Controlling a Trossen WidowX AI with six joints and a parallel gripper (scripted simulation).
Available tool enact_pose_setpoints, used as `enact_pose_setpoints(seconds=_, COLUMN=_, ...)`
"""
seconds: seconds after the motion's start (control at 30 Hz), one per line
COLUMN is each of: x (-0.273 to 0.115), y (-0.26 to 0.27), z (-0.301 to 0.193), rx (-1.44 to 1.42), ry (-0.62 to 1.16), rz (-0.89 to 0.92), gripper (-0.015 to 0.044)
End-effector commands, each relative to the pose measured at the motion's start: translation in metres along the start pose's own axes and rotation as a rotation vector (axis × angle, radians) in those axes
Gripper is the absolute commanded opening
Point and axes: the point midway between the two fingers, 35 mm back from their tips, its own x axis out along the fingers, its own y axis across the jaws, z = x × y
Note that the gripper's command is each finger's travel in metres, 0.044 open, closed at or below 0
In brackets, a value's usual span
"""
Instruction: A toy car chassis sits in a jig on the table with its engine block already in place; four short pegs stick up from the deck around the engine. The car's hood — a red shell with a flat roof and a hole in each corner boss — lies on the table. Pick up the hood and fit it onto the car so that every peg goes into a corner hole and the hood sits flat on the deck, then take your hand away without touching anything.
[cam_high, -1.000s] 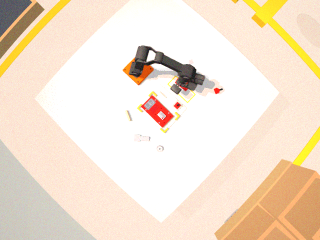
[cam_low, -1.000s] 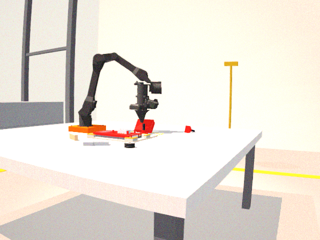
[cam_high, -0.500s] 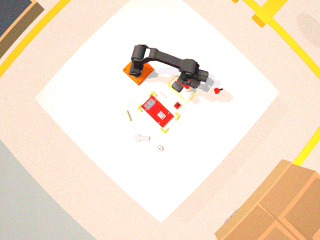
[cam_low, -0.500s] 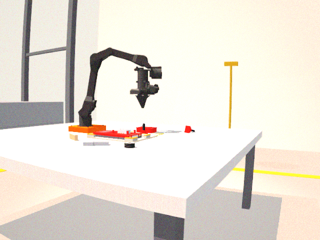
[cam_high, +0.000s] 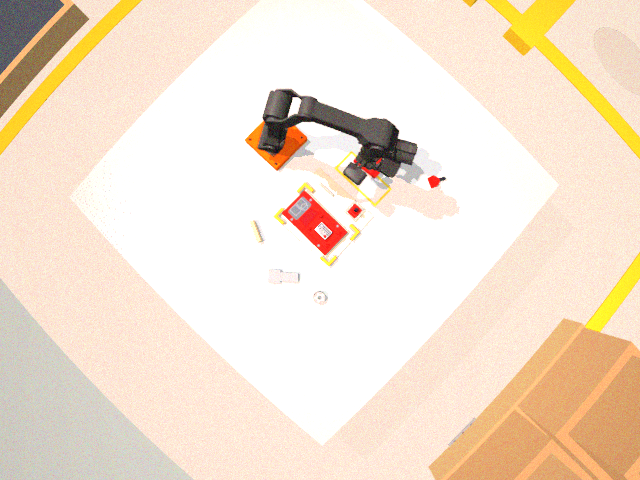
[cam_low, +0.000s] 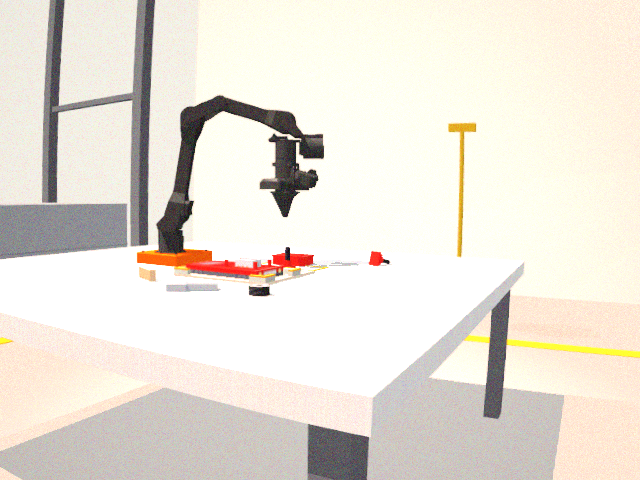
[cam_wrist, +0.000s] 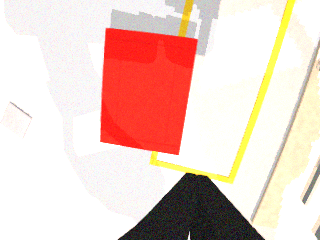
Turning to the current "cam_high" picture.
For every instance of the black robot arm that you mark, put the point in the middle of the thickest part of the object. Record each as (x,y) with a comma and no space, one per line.
(378,136)

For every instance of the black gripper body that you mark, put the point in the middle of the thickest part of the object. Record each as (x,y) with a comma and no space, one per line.
(354,172)

